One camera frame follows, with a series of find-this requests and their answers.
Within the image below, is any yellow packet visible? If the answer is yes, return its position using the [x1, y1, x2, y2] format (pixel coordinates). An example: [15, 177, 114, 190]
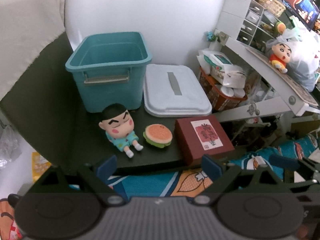
[31, 151, 52, 183]

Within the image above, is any hamburger toy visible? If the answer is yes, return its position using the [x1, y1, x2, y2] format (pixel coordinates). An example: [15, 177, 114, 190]
[143, 124, 173, 148]

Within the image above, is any white drawer organizer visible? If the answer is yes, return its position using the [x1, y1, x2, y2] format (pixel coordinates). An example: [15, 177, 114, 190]
[215, 0, 280, 48]

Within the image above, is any cartoon boy plush red shirt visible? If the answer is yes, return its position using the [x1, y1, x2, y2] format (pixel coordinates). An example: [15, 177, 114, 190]
[265, 41, 295, 73]

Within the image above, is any patterned table mat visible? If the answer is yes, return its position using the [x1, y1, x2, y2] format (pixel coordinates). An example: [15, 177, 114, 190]
[246, 47, 319, 108]

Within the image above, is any teal plastic storage bin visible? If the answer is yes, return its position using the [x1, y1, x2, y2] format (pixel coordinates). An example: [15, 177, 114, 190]
[65, 32, 152, 113]

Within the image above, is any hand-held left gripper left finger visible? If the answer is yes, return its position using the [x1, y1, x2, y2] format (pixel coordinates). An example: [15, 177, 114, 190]
[32, 154, 130, 206]

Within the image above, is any crumpled clear plastic bag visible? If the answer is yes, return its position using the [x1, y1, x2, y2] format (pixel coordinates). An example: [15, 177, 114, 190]
[0, 125, 22, 168]

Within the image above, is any beige curtain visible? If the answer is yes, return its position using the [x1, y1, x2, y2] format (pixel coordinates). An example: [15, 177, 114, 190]
[0, 0, 67, 100]

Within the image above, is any white bin lid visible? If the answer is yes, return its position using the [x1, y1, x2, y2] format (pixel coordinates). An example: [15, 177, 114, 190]
[143, 64, 212, 117]

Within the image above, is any white tissue pack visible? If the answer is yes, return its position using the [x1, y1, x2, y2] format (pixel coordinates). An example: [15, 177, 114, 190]
[220, 65, 247, 88]

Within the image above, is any cartoon boy figurine blue pajamas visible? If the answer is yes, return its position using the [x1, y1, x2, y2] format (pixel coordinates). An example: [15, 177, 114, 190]
[98, 104, 144, 158]

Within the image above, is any red printed bag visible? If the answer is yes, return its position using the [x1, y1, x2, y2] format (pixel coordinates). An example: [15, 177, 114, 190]
[0, 197, 23, 240]

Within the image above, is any black object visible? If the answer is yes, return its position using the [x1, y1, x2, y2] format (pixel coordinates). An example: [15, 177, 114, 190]
[7, 194, 21, 208]

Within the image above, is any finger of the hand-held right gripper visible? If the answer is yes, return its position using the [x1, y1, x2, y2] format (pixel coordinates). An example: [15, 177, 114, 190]
[269, 154, 300, 171]

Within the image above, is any wicker basket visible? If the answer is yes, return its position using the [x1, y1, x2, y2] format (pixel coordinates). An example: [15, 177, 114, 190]
[257, 0, 286, 17]

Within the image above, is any wet wipes pack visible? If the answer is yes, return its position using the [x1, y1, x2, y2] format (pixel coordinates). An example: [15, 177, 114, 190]
[199, 49, 240, 73]

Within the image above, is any orange plastic basket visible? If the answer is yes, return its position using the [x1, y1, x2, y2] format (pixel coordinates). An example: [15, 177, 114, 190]
[199, 66, 248, 112]

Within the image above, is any monitor screen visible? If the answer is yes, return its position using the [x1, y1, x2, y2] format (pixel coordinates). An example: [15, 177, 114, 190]
[282, 0, 320, 32]

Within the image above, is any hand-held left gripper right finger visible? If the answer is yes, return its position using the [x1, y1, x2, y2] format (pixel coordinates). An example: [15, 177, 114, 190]
[191, 154, 292, 206]

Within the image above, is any blue flower ornament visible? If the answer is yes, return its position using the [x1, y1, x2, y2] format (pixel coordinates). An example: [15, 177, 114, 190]
[205, 31, 219, 42]

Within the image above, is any printed cartoon blanket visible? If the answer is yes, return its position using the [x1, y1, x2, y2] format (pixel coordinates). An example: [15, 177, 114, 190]
[67, 134, 320, 198]

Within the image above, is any white side table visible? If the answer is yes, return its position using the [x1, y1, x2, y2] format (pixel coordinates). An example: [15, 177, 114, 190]
[220, 36, 320, 117]

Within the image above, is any dark green panel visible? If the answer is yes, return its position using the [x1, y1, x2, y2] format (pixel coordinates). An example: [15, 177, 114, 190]
[0, 31, 87, 178]

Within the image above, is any dark red box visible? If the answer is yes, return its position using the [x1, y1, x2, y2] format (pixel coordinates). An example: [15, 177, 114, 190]
[174, 116, 235, 167]

